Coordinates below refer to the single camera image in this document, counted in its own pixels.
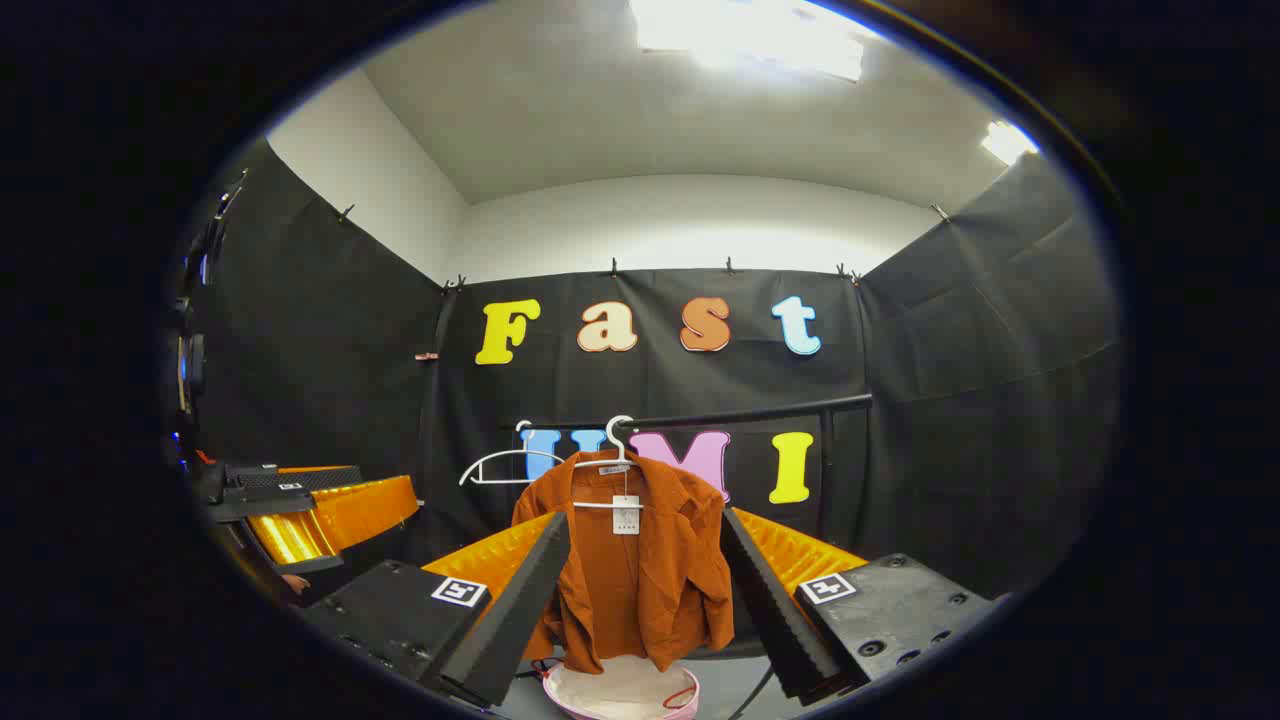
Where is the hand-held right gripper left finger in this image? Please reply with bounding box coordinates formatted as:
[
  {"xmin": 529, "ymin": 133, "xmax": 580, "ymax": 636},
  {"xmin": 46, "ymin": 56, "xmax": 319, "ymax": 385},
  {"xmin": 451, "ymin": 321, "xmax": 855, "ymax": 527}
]
[{"xmin": 298, "ymin": 510, "xmax": 573, "ymax": 711}]

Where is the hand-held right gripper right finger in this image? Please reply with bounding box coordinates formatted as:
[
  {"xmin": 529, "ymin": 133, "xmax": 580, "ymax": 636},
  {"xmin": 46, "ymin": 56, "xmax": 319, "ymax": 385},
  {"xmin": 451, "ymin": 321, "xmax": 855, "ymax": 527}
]
[{"xmin": 718, "ymin": 505, "xmax": 1003, "ymax": 707}]

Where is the rust orange knit garment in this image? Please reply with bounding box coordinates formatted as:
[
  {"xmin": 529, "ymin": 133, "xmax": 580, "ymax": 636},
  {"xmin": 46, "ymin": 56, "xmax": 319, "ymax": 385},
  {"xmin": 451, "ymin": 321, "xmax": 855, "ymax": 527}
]
[{"xmin": 510, "ymin": 450, "xmax": 736, "ymax": 676}]

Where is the white laundry hamper pink rim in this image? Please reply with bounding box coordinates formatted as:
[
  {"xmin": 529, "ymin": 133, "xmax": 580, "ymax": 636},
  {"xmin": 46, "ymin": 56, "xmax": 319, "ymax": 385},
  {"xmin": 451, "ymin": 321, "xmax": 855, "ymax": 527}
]
[{"xmin": 540, "ymin": 655, "xmax": 701, "ymax": 720}]

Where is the white plastic clothes hanger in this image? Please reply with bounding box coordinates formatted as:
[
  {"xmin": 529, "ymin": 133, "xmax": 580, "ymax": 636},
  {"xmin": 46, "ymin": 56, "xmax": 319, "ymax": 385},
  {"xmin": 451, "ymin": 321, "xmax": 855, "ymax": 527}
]
[{"xmin": 570, "ymin": 415, "xmax": 646, "ymax": 511}]

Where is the small white plastic hanger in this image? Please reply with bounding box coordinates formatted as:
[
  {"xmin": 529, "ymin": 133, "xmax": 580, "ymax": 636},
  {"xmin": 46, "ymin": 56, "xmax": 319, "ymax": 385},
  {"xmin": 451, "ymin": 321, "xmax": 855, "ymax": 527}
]
[{"xmin": 458, "ymin": 420, "xmax": 566, "ymax": 488}]

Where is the black metal clothes rack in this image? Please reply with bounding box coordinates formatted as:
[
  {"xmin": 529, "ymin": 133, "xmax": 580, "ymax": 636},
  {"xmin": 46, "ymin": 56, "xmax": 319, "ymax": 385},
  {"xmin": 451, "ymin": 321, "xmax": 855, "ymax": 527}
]
[{"xmin": 510, "ymin": 393, "xmax": 876, "ymax": 546}]

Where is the black backdrop cloth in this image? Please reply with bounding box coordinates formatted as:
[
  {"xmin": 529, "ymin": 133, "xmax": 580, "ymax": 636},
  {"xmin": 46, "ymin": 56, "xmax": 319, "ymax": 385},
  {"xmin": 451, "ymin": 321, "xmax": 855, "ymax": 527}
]
[{"xmin": 185, "ymin": 140, "xmax": 1121, "ymax": 601}]

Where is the row of small backdrop clips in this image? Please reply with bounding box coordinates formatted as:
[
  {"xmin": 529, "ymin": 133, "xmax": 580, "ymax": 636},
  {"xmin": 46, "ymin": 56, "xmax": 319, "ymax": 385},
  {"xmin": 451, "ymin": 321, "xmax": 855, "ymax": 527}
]
[{"xmin": 335, "ymin": 200, "xmax": 951, "ymax": 293}]

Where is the ceiling light panel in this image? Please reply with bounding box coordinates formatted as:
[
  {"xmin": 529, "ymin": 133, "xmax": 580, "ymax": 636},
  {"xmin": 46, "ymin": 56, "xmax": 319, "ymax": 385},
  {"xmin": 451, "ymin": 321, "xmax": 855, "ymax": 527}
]
[
  {"xmin": 980, "ymin": 120, "xmax": 1041, "ymax": 167},
  {"xmin": 630, "ymin": 0, "xmax": 866, "ymax": 83}
]

